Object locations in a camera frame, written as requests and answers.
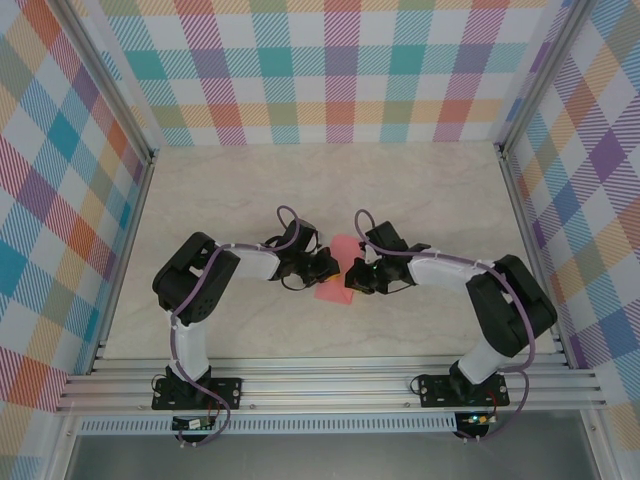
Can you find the grey metal sheet panel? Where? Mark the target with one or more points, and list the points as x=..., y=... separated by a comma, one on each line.
x=325, y=457

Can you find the aluminium frame post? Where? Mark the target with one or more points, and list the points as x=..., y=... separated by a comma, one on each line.
x=540, y=75
x=107, y=85

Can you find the aluminium side rail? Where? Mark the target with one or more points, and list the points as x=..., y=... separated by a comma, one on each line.
x=534, y=260
x=125, y=260

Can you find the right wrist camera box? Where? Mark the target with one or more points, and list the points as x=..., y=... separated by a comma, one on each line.
x=370, y=255

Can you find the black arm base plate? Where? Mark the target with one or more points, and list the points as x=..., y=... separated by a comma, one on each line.
x=225, y=392
x=435, y=392

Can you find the small green circuit board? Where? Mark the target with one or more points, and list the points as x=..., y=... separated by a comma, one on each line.
x=192, y=424
x=477, y=419

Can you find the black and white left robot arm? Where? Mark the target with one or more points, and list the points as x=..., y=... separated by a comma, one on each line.
x=190, y=345

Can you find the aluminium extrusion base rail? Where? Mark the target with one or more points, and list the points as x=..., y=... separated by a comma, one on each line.
x=325, y=387

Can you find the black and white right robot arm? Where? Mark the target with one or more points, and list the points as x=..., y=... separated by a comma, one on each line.
x=492, y=310

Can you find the pink cloth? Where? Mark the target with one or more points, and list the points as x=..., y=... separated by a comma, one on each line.
x=345, y=247

